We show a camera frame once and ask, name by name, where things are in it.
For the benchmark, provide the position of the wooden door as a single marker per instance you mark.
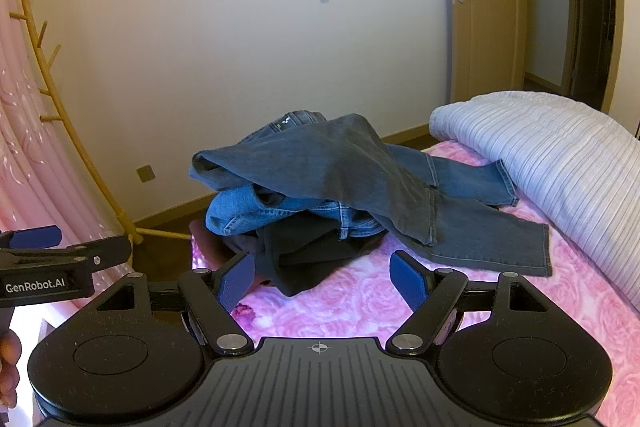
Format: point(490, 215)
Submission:
point(485, 32)

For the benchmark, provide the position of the person's left hand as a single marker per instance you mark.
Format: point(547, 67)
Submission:
point(9, 357)

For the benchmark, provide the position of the wooden coat rack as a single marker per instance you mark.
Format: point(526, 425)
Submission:
point(129, 229)

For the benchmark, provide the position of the white striped quilt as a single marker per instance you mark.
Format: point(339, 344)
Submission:
point(550, 157)

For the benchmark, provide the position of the blue jeans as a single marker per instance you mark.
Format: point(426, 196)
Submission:
point(240, 214)

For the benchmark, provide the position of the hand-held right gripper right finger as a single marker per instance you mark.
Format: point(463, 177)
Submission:
point(407, 279)

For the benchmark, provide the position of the pink floral blanket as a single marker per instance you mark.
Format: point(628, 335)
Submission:
point(350, 302)

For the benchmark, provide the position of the low beige wall socket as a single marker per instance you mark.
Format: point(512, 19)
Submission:
point(146, 173)

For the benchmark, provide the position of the grey jeans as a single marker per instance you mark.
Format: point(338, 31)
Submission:
point(350, 167)

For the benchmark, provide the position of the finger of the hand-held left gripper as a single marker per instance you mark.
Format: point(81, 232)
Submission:
point(35, 237)
point(107, 252)

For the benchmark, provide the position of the black pants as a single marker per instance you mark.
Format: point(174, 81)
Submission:
point(300, 257)

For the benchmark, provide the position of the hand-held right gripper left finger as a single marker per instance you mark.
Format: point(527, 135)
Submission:
point(235, 279)

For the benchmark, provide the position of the pink curtain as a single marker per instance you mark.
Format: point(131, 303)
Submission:
point(30, 157)

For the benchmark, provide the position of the wooden door frame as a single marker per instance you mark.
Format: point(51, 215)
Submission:
point(569, 7)

